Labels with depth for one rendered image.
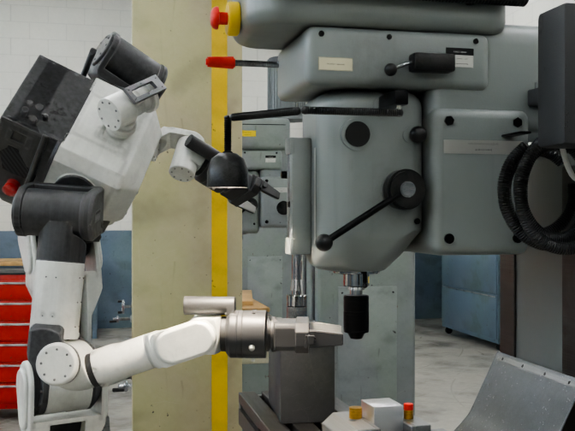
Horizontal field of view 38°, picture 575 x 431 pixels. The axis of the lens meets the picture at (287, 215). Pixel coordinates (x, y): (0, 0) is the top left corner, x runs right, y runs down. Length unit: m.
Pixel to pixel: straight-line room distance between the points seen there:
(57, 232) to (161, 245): 1.62
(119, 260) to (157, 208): 7.29
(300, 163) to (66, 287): 0.49
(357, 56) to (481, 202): 0.34
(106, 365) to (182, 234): 1.68
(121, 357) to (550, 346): 0.80
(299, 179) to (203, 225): 1.74
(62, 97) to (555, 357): 1.09
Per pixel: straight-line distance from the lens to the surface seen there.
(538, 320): 1.71
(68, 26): 10.72
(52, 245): 1.60
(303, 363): 1.83
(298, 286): 1.95
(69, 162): 1.69
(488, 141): 1.51
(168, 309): 3.22
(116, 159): 1.70
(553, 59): 1.33
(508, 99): 1.55
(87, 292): 2.02
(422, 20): 1.49
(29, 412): 2.04
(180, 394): 3.28
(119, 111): 1.64
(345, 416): 1.46
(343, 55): 1.44
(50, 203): 1.61
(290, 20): 1.42
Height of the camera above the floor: 1.41
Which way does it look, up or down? level
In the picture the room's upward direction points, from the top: straight up
